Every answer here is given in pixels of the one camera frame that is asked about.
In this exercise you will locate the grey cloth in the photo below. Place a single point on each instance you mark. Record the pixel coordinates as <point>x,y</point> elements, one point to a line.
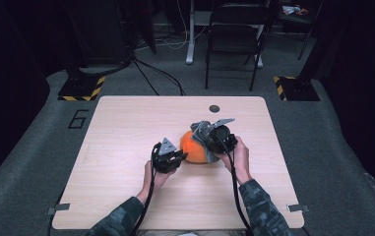
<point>200,131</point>

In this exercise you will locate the person's right hand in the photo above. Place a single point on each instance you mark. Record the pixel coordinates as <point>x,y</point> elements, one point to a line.
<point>242,160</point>

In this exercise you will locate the white desk leg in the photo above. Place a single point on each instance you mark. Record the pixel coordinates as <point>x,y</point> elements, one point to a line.
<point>190,39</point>

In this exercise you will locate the black cabinet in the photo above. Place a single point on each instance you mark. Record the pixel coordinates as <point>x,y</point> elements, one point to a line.
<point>99,32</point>

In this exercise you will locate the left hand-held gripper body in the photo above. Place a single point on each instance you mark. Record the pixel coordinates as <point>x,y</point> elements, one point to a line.
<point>165,159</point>

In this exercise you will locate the round dark table grommet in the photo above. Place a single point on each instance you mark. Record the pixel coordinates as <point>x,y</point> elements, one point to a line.
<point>214,108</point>

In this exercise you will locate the black folding chair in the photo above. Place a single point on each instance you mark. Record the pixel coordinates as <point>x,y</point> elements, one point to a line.
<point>237,36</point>

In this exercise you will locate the dark chair with items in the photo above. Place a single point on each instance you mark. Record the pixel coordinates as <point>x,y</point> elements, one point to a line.
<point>298,19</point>

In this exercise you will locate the striped black stand base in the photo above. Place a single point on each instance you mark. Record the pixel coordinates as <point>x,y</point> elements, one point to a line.
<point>298,89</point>
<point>80,88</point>

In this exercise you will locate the person's left hand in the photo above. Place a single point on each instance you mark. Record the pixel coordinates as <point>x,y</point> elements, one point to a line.
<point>155,180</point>

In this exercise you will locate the orange plush toy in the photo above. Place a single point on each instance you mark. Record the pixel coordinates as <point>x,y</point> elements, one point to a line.
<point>191,150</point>

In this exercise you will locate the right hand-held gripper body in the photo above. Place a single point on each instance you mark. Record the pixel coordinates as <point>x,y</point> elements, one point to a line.
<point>222,141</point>

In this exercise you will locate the grey tape piece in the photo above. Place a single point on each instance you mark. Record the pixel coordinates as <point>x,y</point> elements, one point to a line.
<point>58,208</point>
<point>298,207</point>

